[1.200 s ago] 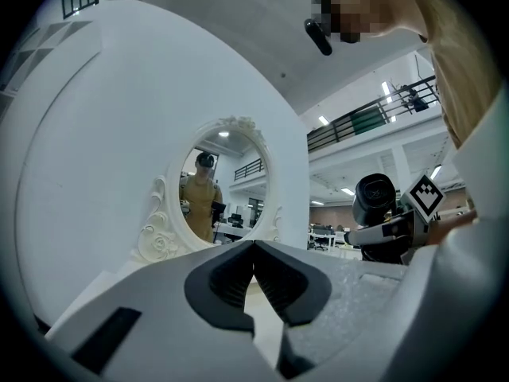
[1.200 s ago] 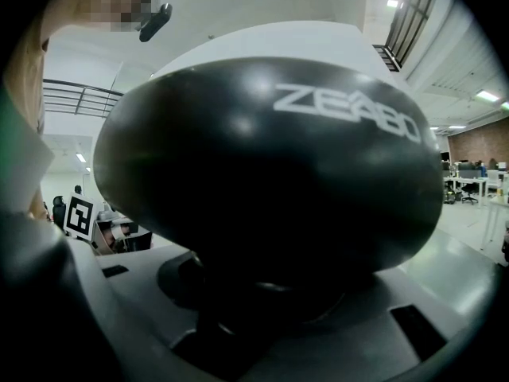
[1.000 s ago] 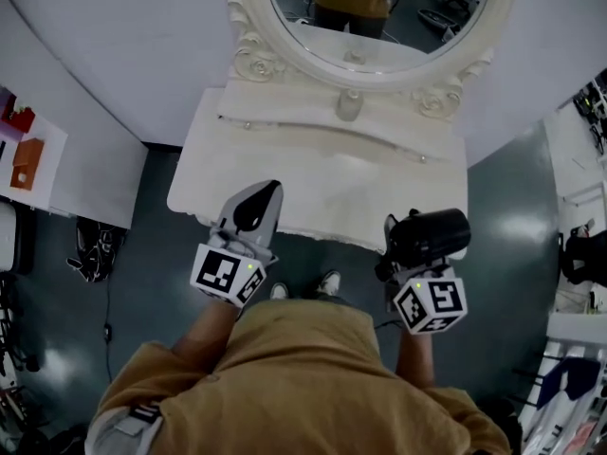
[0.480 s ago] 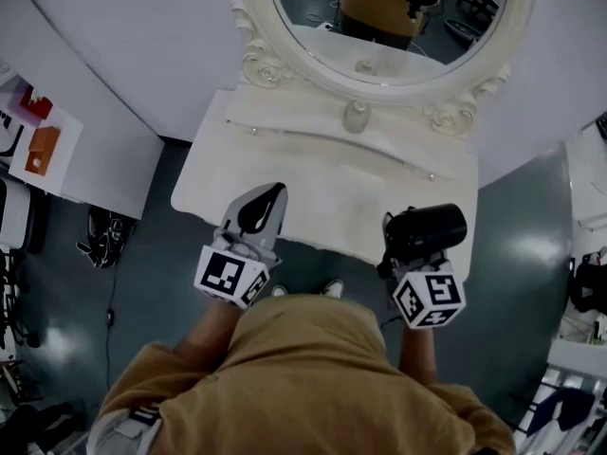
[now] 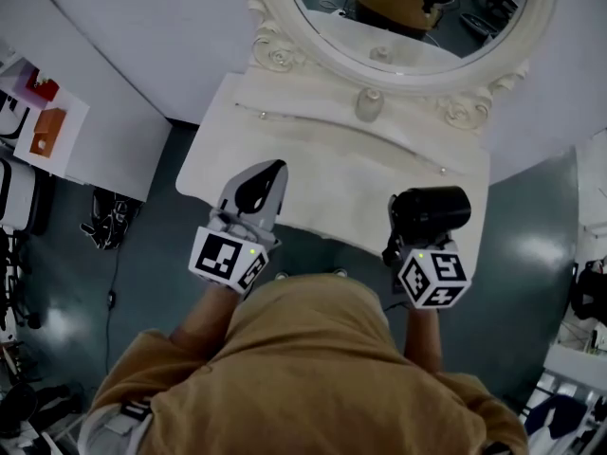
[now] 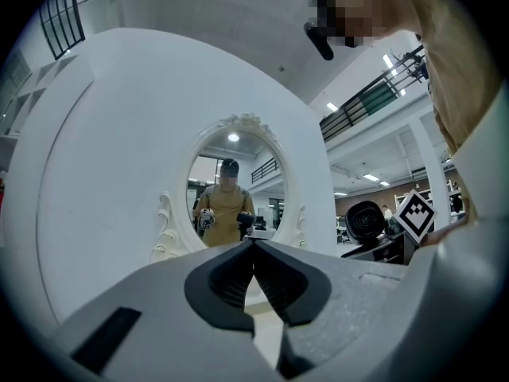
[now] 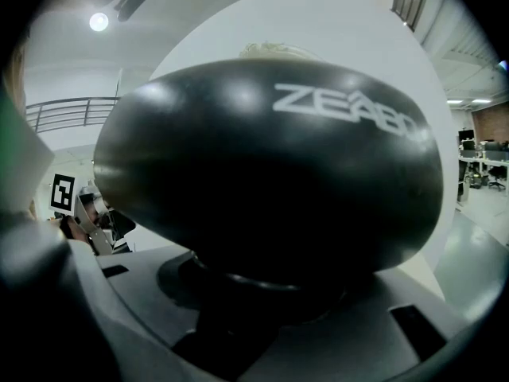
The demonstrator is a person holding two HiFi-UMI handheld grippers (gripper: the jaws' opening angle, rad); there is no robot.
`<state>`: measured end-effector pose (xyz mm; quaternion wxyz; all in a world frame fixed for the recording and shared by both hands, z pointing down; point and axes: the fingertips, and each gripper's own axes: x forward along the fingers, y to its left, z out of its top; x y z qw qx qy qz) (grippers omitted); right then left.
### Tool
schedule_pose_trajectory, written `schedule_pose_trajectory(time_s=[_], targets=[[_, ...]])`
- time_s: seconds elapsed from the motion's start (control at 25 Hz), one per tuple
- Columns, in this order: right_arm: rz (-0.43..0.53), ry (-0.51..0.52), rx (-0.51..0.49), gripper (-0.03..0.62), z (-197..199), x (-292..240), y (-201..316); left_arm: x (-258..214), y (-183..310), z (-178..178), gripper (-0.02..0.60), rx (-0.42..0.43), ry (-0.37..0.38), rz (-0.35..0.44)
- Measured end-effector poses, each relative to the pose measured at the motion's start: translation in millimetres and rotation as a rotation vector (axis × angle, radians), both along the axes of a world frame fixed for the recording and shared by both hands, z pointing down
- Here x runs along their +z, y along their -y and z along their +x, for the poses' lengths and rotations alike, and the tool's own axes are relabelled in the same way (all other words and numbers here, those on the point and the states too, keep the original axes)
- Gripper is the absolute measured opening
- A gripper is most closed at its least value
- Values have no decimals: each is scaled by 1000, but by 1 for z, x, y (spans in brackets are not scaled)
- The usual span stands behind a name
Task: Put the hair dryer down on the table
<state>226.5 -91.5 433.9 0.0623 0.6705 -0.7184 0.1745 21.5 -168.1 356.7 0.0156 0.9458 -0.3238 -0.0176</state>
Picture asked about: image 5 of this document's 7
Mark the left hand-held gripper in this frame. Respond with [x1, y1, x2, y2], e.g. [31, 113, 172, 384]
[188, 159, 289, 296]

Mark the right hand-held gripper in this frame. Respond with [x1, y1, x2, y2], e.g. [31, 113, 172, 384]
[387, 194, 470, 311]

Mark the black hair dryer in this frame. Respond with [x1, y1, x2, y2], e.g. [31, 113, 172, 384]
[381, 186, 473, 267]

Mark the white ornate dressing table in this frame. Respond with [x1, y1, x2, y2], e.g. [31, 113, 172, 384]
[175, 0, 561, 258]

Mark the person's right forearm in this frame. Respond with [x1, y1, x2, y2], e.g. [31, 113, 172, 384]
[402, 306, 445, 376]

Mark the person's left forearm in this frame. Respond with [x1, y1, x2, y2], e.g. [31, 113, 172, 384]
[169, 282, 243, 364]

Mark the small clear glass bottle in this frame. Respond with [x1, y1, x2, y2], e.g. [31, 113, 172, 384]
[355, 87, 384, 123]

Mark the person's mustard shirt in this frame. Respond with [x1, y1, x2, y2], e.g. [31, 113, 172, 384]
[87, 272, 530, 455]

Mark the white side desk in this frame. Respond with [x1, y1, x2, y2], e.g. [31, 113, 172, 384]
[573, 135, 607, 236]

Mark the white low cabinet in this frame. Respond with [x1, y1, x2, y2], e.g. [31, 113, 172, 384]
[0, 49, 91, 187]

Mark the black backpack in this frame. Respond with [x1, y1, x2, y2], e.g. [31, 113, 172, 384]
[568, 258, 607, 321]

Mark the white clothes rack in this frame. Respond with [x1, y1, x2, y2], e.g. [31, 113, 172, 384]
[519, 343, 607, 455]

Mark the orange tissue box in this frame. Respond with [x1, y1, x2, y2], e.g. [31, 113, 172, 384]
[28, 106, 67, 156]

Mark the red box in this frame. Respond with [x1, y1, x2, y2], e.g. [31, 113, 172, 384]
[26, 66, 61, 103]

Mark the navy garment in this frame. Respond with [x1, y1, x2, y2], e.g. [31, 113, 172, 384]
[524, 393, 589, 440]

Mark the white bag with black trim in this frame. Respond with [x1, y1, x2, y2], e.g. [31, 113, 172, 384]
[0, 90, 32, 144]

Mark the black metal stand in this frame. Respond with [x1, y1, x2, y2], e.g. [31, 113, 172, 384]
[0, 234, 42, 331]

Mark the black equipment pile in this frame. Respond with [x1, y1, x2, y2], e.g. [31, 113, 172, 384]
[0, 381, 86, 455]

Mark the oval mirror with white frame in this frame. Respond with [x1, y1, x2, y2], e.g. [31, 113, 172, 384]
[242, 0, 561, 135]

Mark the black tangled cable pile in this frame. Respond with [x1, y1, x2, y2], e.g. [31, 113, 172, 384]
[79, 187, 143, 251]

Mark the black floor cable with adapter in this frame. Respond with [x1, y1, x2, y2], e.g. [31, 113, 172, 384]
[101, 248, 124, 378]

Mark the grey backpack strap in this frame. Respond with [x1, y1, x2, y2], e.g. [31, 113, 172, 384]
[78, 395, 156, 455]

